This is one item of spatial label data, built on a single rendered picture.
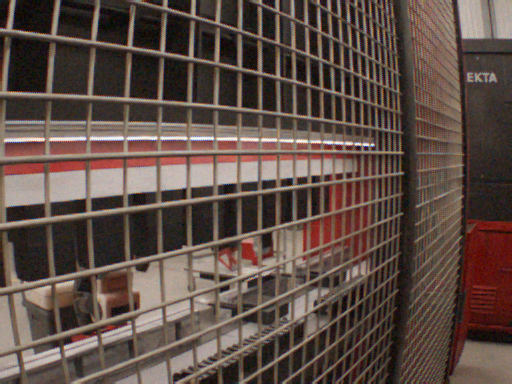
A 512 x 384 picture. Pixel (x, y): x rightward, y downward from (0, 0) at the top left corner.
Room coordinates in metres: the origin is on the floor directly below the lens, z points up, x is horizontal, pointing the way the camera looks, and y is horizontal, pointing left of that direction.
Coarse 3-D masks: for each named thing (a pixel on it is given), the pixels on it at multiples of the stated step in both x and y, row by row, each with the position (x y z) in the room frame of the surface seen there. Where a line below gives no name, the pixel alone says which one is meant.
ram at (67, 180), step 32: (96, 160) 1.17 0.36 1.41; (128, 160) 1.27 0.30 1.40; (192, 160) 1.49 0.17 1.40; (224, 160) 1.63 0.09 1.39; (256, 160) 1.79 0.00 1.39; (288, 160) 1.99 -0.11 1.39; (320, 160) 2.23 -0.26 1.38; (32, 192) 1.00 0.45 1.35; (64, 192) 1.08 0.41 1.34; (96, 192) 1.17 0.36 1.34; (128, 192) 1.27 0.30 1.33
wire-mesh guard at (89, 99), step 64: (128, 0) 0.24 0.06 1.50; (192, 0) 0.29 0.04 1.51; (448, 0) 1.14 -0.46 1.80; (128, 64) 0.25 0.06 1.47; (192, 64) 0.29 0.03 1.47; (320, 64) 0.44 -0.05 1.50; (384, 64) 0.62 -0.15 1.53; (448, 64) 1.07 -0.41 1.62; (0, 128) 0.18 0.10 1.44; (320, 128) 0.44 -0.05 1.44; (448, 128) 1.03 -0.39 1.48; (0, 192) 0.18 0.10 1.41; (256, 192) 0.34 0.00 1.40; (320, 192) 0.44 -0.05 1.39; (384, 192) 0.59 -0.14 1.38; (448, 192) 0.99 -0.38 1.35; (128, 256) 0.25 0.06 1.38; (192, 256) 0.29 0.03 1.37; (320, 256) 0.44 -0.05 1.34; (448, 256) 1.06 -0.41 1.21; (192, 320) 0.29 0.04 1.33; (448, 320) 1.16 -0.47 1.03
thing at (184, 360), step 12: (348, 276) 1.88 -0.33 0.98; (324, 288) 1.72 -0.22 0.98; (300, 300) 1.58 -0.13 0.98; (312, 300) 1.58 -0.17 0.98; (288, 312) 1.45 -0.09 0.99; (300, 312) 1.45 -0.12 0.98; (312, 312) 1.47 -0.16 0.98; (252, 324) 1.35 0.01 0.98; (228, 336) 1.25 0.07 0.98; (204, 348) 1.15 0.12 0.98; (216, 348) 1.16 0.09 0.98; (180, 360) 1.07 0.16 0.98; (192, 360) 1.07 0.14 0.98; (144, 372) 0.98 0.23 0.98; (156, 372) 0.99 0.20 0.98
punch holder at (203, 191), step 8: (184, 192) 1.51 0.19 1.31; (192, 192) 1.50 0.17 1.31; (200, 192) 1.52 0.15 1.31; (208, 192) 1.56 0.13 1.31; (184, 208) 1.51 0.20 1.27; (192, 208) 1.50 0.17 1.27; (200, 208) 1.52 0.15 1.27; (208, 208) 1.56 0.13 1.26; (184, 216) 1.51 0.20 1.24; (192, 216) 1.50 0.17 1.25; (200, 216) 1.52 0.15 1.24; (208, 216) 1.56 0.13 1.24; (184, 224) 1.52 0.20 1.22; (192, 224) 1.51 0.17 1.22; (200, 224) 1.52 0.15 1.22; (208, 224) 1.56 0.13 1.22; (184, 232) 1.52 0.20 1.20; (192, 232) 1.51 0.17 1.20; (200, 232) 1.52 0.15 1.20; (208, 232) 1.56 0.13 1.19; (184, 240) 1.52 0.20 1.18; (192, 240) 1.51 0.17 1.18; (200, 240) 1.52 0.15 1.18; (208, 240) 1.56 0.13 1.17
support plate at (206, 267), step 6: (198, 264) 2.04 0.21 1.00; (204, 264) 2.04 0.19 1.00; (210, 264) 2.04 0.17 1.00; (222, 264) 2.05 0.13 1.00; (228, 264) 2.05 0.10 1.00; (186, 270) 1.96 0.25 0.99; (198, 270) 1.94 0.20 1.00; (204, 270) 1.94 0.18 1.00; (210, 270) 1.94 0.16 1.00; (222, 270) 1.94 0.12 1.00; (228, 270) 1.94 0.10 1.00; (222, 276) 1.89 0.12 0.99; (228, 276) 1.87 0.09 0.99; (234, 276) 1.86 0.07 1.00
